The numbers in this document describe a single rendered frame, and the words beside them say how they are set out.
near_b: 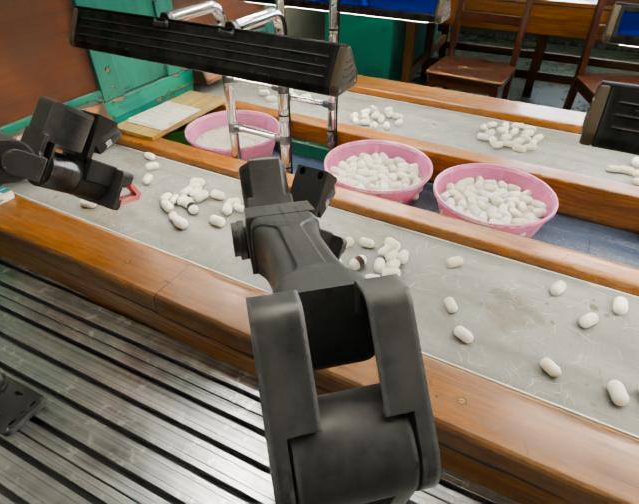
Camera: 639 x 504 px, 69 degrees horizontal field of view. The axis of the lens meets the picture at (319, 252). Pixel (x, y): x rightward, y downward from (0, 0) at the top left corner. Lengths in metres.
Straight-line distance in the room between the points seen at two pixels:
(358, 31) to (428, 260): 2.89
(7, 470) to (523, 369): 0.75
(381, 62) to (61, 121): 3.05
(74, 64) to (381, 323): 1.23
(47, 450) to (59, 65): 0.91
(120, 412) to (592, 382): 0.71
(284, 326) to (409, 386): 0.08
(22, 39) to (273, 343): 1.15
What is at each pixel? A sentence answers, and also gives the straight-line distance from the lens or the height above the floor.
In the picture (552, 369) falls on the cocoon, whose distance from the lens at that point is 0.77.
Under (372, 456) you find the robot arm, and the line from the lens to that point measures 0.27.
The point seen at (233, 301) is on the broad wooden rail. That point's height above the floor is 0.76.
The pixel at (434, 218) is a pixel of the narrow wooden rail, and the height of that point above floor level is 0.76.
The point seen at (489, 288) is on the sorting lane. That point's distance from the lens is 0.88.
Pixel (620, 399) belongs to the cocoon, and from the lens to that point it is 0.78.
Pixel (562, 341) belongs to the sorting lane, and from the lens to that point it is 0.84.
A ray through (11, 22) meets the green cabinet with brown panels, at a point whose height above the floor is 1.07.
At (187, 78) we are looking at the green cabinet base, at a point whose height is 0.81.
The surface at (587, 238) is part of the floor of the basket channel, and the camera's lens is 1.22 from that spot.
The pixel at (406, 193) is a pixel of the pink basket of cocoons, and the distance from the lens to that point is 1.09.
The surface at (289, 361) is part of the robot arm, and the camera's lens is 0.25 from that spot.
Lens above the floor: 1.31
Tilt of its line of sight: 39 degrees down
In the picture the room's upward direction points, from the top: straight up
